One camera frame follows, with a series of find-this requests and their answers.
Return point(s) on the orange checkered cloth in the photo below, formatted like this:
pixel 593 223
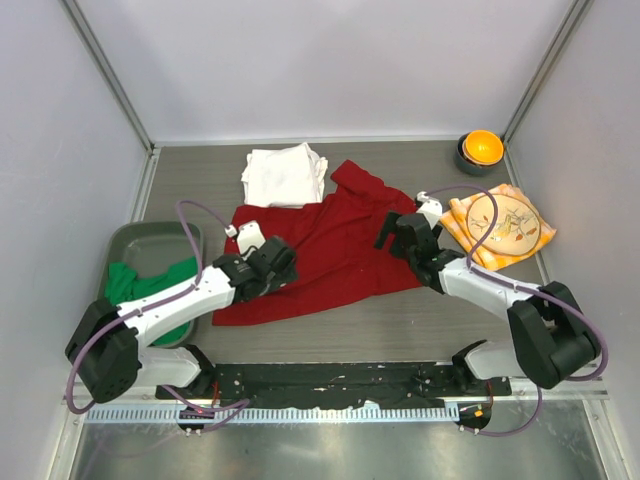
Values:
pixel 454 220

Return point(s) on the white slotted cable duct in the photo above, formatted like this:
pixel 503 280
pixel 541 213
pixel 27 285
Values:
pixel 173 412

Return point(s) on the green t-shirt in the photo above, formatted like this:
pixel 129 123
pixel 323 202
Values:
pixel 124 284

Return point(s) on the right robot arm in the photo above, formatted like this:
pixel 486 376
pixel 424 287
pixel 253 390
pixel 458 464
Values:
pixel 550 338

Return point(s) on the orange bowl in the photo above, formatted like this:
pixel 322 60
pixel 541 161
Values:
pixel 483 148

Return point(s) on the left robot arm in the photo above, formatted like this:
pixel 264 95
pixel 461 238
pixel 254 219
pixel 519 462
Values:
pixel 113 348

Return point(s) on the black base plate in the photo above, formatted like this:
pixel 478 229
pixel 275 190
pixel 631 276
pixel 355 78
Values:
pixel 337 386

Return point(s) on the embroidered round plate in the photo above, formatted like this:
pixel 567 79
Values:
pixel 517 229

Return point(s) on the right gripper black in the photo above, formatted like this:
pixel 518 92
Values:
pixel 390 226

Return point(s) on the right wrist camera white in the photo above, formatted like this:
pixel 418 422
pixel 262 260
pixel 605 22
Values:
pixel 429 207

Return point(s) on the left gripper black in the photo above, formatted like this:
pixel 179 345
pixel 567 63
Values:
pixel 287 276

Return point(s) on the red t-shirt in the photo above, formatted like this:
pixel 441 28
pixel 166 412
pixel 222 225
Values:
pixel 337 262

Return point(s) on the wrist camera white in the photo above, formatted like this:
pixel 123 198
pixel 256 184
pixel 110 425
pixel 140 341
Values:
pixel 247 236
pixel 429 207

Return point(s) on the grey plastic tray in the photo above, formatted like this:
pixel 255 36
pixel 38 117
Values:
pixel 151 247

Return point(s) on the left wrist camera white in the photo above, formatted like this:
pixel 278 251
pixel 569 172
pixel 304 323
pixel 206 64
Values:
pixel 247 236

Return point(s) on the folded white t-shirt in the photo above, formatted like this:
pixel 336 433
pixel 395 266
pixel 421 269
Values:
pixel 287 178

